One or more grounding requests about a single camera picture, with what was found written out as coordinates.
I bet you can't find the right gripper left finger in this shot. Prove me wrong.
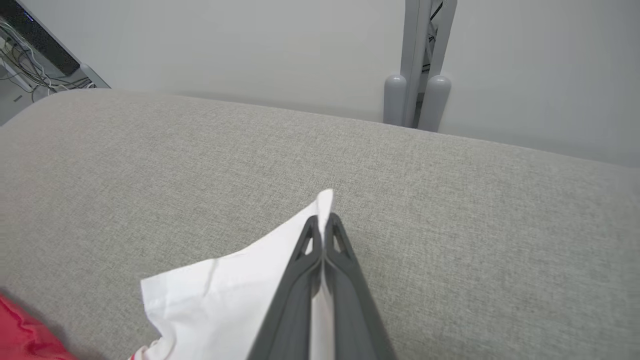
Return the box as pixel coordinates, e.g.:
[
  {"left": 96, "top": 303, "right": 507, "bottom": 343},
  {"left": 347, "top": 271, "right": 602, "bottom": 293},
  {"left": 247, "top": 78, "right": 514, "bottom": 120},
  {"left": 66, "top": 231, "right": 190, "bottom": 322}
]
[{"left": 247, "top": 215, "right": 325, "bottom": 360}]

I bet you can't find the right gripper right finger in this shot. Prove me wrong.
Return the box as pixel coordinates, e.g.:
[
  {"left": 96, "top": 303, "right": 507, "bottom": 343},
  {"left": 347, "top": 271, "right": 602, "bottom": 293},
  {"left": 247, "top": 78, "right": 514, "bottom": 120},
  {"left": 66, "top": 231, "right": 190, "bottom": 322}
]
[{"left": 322, "top": 212, "right": 399, "bottom": 360}]

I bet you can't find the red jersey with white sleeves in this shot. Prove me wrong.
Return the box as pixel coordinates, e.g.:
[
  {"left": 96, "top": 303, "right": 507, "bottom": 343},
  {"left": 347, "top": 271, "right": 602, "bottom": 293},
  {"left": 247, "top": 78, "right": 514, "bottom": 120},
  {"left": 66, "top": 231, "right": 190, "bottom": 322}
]
[{"left": 0, "top": 188, "right": 335, "bottom": 360}]

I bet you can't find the grey fabric sofa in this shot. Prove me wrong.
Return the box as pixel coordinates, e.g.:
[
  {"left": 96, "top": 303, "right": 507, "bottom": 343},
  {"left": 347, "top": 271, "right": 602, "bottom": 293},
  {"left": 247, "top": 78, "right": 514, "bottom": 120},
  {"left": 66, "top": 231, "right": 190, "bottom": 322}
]
[{"left": 0, "top": 88, "right": 640, "bottom": 360}]

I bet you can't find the black monitor panel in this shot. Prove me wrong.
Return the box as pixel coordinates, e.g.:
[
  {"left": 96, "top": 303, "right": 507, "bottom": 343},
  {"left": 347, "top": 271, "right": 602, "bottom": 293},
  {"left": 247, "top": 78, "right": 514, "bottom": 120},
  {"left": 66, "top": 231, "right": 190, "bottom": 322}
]
[{"left": 0, "top": 0, "right": 82, "bottom": 77}]

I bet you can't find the grey partition post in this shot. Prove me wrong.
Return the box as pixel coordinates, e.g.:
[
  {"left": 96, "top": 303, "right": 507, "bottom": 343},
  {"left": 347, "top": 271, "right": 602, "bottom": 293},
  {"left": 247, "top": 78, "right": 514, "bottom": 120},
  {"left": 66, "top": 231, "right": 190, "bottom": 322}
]
[{"left": 383, "top": 0, "right": 459, "bottom": 132}]

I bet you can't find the white cable bundle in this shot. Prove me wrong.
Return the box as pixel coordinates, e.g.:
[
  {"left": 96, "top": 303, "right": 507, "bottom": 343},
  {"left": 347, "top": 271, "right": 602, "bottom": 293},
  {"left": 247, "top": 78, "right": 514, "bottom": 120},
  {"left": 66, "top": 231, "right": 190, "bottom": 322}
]
[{"left": 0, "top": 22, "right": 97, "bottom": 97}]

